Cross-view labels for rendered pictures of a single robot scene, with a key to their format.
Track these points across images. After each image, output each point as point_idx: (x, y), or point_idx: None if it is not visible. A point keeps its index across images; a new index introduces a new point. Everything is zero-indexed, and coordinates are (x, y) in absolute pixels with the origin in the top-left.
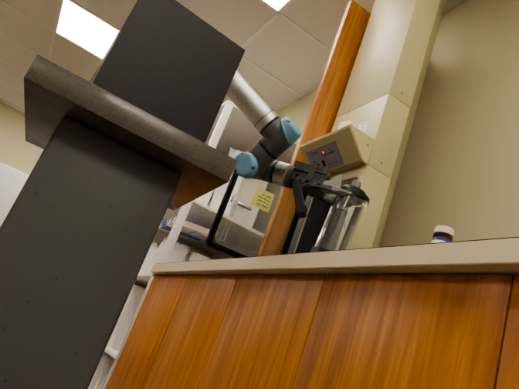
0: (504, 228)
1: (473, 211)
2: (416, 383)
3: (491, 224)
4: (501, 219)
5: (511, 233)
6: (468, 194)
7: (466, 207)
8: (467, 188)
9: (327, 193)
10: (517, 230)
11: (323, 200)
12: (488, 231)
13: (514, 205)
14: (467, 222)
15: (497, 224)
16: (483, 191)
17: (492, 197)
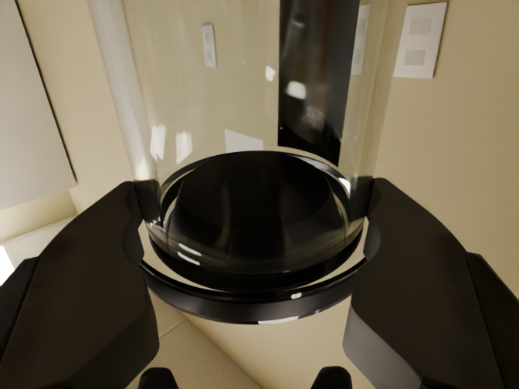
0: (417, 147)
1: (490, 204)
2: None
3: (444, 163)
4: (422, 165)
5: (404, 133)
6: (502, 248)
7: (508, 222)
8: (503, 262)
9: (130, 283)
10: (393, 136)
11: (512, 388)
12: (452, 150)
13: (398, 182)
14: (507, 185)
15: (431, 157)
16: (463, 238)
17: (442, 215)
